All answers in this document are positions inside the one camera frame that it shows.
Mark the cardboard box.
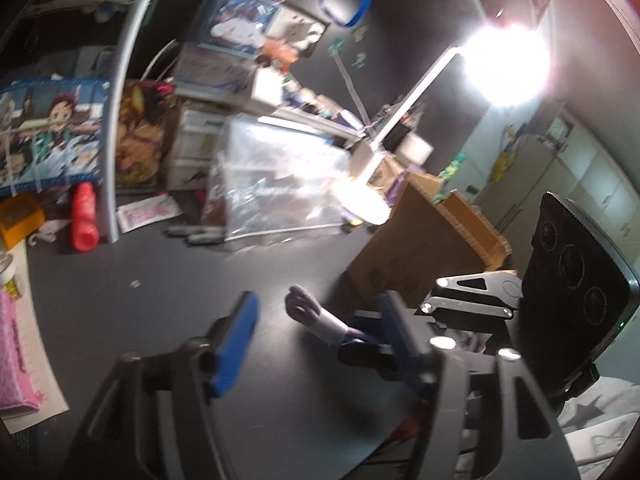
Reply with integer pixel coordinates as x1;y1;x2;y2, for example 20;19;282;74
345;172;513;311

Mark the white drawer organizer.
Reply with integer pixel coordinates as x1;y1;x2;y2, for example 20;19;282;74
167;100;236;191

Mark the grey star printed cloth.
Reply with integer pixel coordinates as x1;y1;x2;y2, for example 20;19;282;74
555;375;640;466

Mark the red bottle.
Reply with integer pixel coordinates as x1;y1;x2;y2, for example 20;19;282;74
70;182;100;252

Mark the white cylinder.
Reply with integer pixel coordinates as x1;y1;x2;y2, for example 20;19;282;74
400;132;433;163

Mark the blue cartoon box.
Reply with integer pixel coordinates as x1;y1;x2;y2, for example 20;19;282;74
197;0;281;56

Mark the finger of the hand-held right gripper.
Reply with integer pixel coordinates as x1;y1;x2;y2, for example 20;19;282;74
420;270;523;320
337;310;401;378

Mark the orange box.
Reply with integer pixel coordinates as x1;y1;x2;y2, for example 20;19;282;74
0;192;46;251

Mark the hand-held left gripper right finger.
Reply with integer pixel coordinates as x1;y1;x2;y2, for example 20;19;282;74
377;290;583;480

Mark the brown anime picture card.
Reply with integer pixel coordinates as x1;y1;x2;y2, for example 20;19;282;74
116;80;177;188

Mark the grey and white sock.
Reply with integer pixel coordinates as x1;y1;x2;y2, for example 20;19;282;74
285;284;363;347

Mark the orange-haired figure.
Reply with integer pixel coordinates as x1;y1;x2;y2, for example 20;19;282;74
257;37;301;68

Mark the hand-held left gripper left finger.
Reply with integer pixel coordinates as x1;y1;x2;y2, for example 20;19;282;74
60;290;261;480

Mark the white flat packet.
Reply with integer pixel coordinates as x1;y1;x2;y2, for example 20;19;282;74
116;195;183;233

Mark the clear labelled box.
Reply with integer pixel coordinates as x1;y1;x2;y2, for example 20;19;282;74
172;45;258;93

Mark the wall socket panel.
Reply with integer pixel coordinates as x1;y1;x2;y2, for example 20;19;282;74
272;7;328;58

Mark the small white jar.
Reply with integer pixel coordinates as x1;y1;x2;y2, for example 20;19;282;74
0;255;26;298

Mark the white desk lamp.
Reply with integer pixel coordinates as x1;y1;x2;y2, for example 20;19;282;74
330;20;551;226

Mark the anime poster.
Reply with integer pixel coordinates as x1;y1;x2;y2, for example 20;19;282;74
0;77;111;196

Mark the clear printed plastic bag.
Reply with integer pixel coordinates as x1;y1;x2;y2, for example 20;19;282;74
202;115;371;251

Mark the green can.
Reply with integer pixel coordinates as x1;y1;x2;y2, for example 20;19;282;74
440;155;466;181

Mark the white tray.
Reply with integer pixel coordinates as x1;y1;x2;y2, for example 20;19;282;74
250;67;366;136

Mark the white wardrobe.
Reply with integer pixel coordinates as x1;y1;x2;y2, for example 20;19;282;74
475;105;640;271

